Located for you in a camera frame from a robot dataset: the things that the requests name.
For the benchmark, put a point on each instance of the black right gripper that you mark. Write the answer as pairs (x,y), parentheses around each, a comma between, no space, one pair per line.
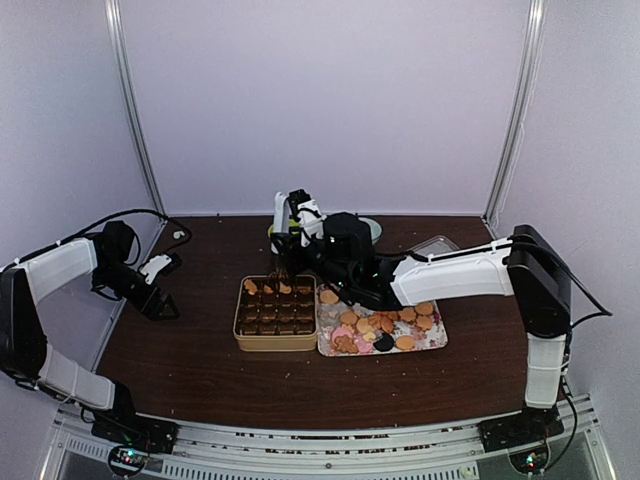
(290,253)

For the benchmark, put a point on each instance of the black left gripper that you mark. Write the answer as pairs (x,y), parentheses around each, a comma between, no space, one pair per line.
(156,304)

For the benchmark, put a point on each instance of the metal serving tongs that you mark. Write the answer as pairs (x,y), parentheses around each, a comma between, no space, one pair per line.
(277,274)

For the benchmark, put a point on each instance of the gold cookie tin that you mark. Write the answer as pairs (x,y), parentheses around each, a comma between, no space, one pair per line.
(282,320)

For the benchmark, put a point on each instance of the brown flower cookie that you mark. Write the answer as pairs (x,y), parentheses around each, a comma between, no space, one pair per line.
(250,287)

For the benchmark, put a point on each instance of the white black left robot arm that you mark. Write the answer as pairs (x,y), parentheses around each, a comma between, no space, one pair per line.
(43,290)

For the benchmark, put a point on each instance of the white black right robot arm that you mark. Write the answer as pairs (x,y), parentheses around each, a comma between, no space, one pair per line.
(338,248)

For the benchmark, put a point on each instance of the round patterned biscuit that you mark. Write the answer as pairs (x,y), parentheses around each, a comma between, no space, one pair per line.
(328,297)

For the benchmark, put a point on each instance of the light blue striped bowl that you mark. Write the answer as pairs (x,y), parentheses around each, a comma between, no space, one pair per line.
(375,229)

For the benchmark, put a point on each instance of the floral cookie tray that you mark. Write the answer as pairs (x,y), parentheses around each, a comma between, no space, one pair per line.
(414,328)

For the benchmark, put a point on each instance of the pink round cookie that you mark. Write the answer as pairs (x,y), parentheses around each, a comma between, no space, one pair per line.
(341,332)

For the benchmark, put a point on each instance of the black sandwich cookie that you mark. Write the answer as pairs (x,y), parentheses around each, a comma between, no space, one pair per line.
(385,343)

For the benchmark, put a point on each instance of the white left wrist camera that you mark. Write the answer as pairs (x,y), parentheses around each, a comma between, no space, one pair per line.
(159,265)

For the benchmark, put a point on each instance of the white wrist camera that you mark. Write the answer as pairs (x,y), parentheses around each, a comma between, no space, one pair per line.
(298,215)
(159,265)

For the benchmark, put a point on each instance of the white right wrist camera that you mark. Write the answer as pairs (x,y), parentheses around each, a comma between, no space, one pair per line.
(298,215)

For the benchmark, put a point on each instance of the aluminium corner post right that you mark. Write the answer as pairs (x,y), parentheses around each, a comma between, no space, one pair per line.
(515,127)

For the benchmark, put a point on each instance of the aluminium corner post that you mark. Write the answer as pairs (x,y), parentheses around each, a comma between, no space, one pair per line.
(515,127)
(118,41)

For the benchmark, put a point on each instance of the aluminium corner post left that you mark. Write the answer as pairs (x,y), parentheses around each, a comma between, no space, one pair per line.
(118,41)

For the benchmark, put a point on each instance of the aluminium front rail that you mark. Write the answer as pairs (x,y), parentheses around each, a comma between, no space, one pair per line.
(452,450)

